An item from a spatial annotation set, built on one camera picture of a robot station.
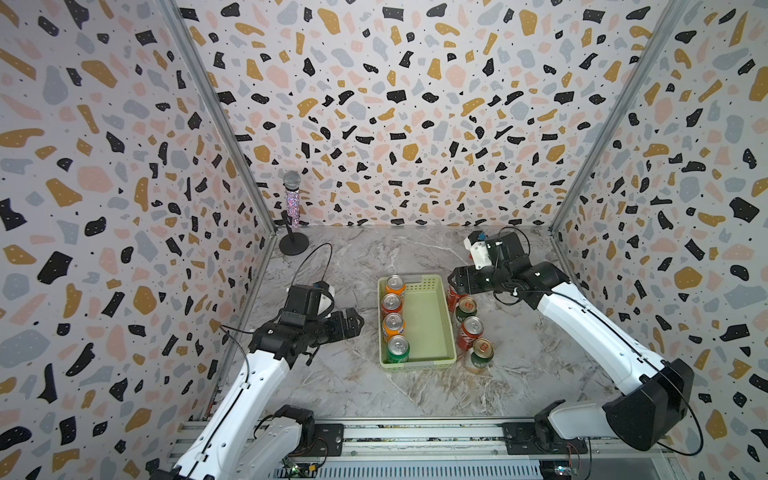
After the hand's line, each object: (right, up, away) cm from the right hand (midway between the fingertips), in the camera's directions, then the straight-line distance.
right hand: (459, 277), depth 78 cm
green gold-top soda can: (+6, -19, 0) cm, 20 cm away
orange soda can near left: (-17, -14, +4) cm, 22 cm away
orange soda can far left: (-17, -3, +14) cm, 22 cm away
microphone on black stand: (-56, +10, +38) cm, 69 cm away
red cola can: (0, -8, +13) cm, 15 cm away
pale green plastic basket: (-7, -16, +16) cm, 24 cm away
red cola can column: (-18, -8, +9) cm, 22 cm away
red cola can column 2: (+4, -14, +4) cm, 15 cm away
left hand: (-28, -12, -2) cm, 30 cm away
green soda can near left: (-16, -19, 0) cm, 25 cm away
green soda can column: (+4, -10, +9) cm, 14 cm away
